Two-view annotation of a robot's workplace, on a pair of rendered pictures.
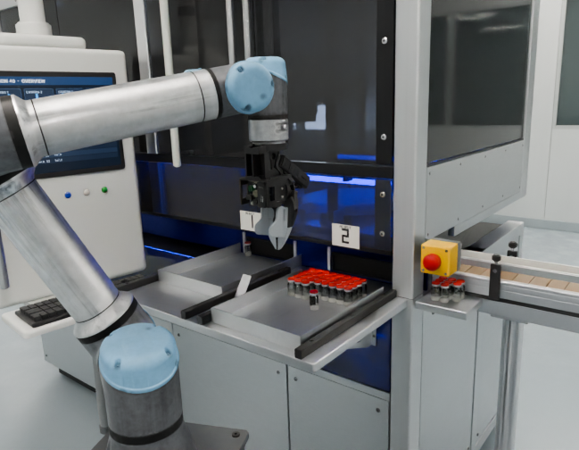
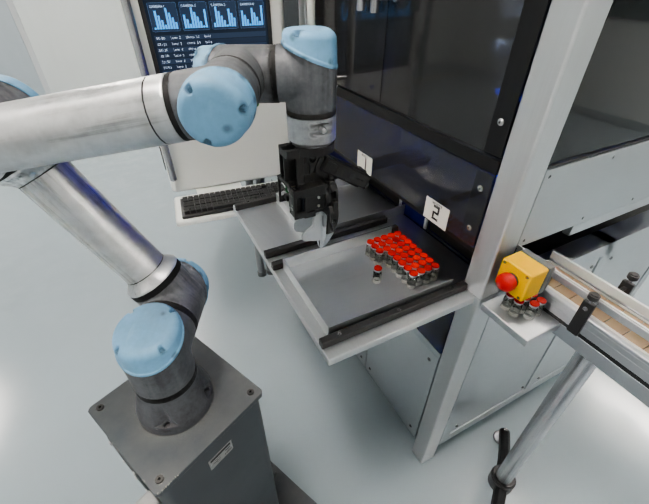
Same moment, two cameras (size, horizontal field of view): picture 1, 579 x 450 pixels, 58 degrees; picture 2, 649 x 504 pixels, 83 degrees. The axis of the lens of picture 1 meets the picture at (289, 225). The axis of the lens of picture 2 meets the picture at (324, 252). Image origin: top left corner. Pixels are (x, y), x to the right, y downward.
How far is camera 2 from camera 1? 55 cm
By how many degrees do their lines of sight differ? 32
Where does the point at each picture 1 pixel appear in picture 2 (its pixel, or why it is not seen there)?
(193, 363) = not seen: hidden behind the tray
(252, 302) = (328, 254)
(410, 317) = (473, 313)
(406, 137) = (526, 132)
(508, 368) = (563, 387)
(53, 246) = (81, 229)
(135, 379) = (128, 366)
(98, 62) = not seen: outside the picture
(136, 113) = (67, 140)
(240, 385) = not seen: hidden behind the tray
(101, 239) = (253, 147)
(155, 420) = (154, 393)
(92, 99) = (12, 120)
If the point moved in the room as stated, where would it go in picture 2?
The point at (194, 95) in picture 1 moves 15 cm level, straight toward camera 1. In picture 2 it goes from (137, 120) to (11, 182)
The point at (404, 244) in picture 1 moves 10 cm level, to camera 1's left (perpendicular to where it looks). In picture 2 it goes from (487, 248) to (441, 237)
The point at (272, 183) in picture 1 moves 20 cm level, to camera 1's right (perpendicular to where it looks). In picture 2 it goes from (301, 194) to (428, 223)
